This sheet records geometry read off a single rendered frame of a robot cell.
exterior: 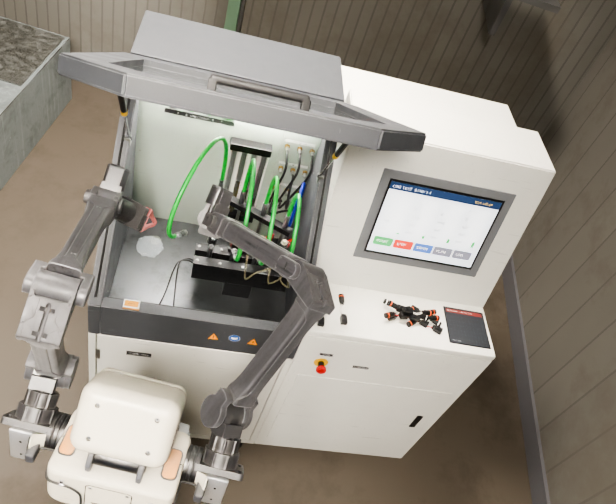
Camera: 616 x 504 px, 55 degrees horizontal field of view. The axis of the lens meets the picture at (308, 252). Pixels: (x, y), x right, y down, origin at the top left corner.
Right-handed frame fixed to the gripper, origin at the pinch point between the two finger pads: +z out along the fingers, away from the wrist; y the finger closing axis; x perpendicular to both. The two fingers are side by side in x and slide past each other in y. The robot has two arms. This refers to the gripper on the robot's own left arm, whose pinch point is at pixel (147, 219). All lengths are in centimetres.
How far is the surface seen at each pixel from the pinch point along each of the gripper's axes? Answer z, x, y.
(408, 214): 56, -38, -52
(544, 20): 198, -193, -39
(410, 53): 199, -153, 27
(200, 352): 48, 36, -9
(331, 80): 45, -69, -10
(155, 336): 35, 36, 3
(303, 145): 48, -45, -10
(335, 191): 40, -33, -31
